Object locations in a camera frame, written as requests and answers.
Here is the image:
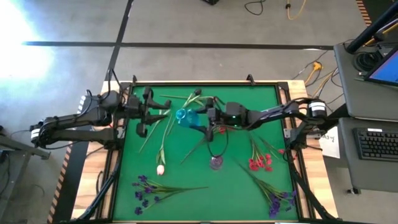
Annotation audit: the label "purple artificial flower bunch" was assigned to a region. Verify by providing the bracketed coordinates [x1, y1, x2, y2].
[238, 161, 298, 219]
[131, 174, 210, 216]

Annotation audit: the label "coiled black cables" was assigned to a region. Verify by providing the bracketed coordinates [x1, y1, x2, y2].
[353, 49, 384, 73]

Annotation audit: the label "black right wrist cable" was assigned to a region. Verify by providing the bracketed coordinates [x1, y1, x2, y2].
[206, 124, 230, 159]

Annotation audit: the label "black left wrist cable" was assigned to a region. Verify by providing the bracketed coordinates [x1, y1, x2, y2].
[105, 68, 131, 103]

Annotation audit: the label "pink artificial tulip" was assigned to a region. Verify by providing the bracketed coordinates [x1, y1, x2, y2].
[155, 116, 174, 177]
[159, 94, 208, 107]

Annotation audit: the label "green table mat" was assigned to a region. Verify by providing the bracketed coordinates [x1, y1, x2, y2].
[112, 84, 300, 222]

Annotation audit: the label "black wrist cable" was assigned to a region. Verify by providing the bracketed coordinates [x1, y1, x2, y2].
[105, 68, 131, 103]
[206, 124, 230, 159]

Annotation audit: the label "small red flower sprig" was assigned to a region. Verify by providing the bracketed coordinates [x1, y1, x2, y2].
[258, 136, 286, 156]

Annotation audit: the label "black pole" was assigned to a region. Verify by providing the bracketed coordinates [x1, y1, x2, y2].
[345, 1, 398, 54]

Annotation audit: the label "yellow rod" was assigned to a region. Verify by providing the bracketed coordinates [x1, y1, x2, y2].
[363, 26, 398, 47]

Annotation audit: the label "grey metal stand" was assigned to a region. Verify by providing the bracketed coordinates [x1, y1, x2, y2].
[0, 124, 52, 224]

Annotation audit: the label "yellow floor cable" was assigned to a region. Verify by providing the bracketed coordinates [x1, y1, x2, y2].
[285, 0, 308, 21]

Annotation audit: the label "yellow extension cord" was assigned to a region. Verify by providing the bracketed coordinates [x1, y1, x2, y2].
[304, 61, 338, 99]

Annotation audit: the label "grey desk with keyboard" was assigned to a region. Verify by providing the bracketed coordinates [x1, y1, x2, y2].
[337, 116, 398, 194]

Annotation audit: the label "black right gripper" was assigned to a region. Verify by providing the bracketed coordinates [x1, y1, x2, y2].
[194, 98, 250, 143]

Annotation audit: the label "black floor mat striped edge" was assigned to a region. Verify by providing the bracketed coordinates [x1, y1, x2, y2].
[46, 95, 100, 224]
[356, 0, 398, 44]

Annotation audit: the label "black keyboard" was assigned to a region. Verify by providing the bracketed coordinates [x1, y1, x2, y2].
[353, 126, 398, 163]

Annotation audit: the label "white paper sheet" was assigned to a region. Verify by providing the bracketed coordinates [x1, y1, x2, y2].
[318, 125, 341, 159]

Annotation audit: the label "blue glass vase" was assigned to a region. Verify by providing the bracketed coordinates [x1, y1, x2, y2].
[175, 108, 202, 129]

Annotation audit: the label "laptop with blue screen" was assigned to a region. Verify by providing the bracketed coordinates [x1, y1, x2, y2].
[363, 45, 398, 88]

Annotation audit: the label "black diagonal strut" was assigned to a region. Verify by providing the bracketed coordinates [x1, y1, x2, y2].
[74, 155, 123, 222]
[289, 161, 338, 222]

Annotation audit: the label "black table frame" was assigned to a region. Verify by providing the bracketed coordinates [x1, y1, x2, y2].
[102, 79, 312, 224]

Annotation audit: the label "grey desk with laptop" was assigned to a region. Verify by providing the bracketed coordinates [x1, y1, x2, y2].
[333, 42, 398, 123]

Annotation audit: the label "purple glass vase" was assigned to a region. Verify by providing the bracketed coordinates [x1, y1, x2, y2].
[209, 155, 224, 171]

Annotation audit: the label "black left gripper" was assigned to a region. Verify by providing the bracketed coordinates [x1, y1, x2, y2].
[124, 86, 172, 138]

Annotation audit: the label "red artificial flower bunch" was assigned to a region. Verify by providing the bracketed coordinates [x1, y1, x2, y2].
[180, 124, 229, 165]
[247, 132, 274, 172]

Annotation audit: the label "black floor cable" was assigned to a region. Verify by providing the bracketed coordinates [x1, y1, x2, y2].
[244, 0, 266, 16]

